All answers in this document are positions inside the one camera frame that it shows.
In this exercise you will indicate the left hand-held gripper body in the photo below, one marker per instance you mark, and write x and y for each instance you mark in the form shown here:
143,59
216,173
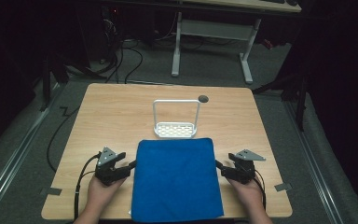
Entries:
106,169

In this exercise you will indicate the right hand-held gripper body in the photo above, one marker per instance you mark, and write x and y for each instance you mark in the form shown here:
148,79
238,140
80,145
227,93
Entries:
244,169

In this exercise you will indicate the blue cloth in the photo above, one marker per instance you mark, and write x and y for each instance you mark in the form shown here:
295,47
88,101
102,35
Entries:
175,180

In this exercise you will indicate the person's right hand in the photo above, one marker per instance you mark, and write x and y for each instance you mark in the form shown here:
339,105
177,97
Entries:
247,194

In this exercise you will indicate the person's left hand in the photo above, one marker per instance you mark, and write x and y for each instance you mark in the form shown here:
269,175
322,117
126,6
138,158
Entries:
101,194

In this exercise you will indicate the grey tape piece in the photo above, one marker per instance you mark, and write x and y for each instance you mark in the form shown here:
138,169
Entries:
54,191
283,187

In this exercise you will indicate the grey table grommet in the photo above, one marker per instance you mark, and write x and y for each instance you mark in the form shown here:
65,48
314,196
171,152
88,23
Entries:
203,99

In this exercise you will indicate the black metal stand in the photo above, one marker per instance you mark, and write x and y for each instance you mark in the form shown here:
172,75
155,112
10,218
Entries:
48,81
298,96

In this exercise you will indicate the white-legged wooden desk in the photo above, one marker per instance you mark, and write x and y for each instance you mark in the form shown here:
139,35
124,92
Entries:
217,29

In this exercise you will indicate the dark computer tower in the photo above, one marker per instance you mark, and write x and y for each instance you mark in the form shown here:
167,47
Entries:
110,28

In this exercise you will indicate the metal floor rail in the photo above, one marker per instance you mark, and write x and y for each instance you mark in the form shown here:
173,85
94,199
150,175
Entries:
317,168
15,155

